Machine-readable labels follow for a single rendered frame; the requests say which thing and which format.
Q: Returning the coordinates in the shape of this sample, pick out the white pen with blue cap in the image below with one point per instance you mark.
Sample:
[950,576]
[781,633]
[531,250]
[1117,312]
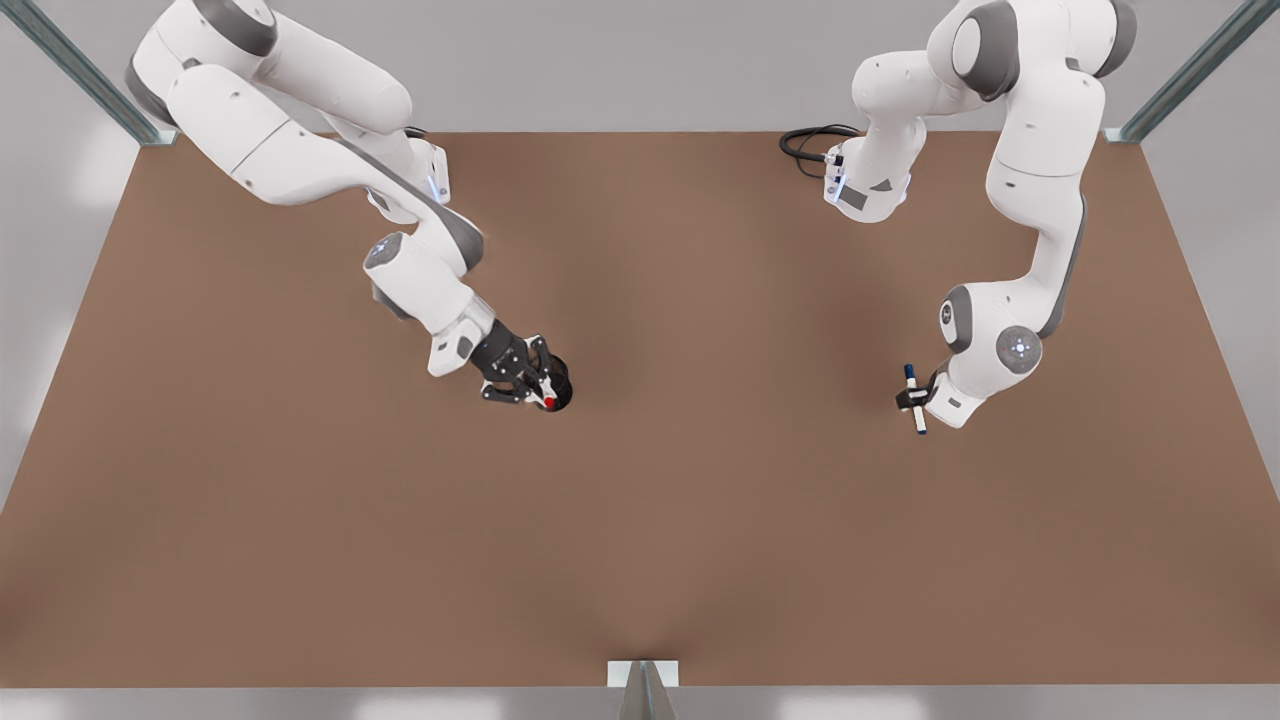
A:
[915,398]

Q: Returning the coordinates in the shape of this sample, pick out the black round cap with red dot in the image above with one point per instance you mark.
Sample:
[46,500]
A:
[559,385]

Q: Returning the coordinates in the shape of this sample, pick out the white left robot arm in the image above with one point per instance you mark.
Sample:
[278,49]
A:
[1040,130]

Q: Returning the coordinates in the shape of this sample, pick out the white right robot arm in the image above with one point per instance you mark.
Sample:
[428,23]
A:
[300,150]

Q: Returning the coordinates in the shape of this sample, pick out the silver frame post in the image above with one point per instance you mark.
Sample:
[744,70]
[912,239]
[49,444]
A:
[80,72]
[643,690]
[1190,72]

